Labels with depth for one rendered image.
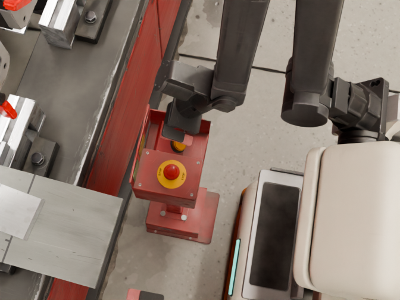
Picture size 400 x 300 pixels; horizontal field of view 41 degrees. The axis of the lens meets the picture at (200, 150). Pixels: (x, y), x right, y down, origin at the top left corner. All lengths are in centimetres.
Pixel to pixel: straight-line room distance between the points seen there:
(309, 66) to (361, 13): 174
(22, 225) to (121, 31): 54
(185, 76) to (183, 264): 124
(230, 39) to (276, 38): 163
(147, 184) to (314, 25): 74
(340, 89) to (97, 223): 53
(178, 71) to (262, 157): 128
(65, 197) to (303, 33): 60
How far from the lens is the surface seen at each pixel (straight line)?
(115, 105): 140
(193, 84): 92
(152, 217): 196
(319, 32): 70
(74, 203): 109
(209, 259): 206
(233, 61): 80
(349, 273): 72
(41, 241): 110
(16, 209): 112
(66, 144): 126
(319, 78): 82
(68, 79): 132
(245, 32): 72
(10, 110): 97
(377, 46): 247
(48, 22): 129
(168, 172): 128
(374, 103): 94
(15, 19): 100
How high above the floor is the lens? 205
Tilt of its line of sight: 73 degrees down
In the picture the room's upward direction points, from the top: 6 degrees clockwise
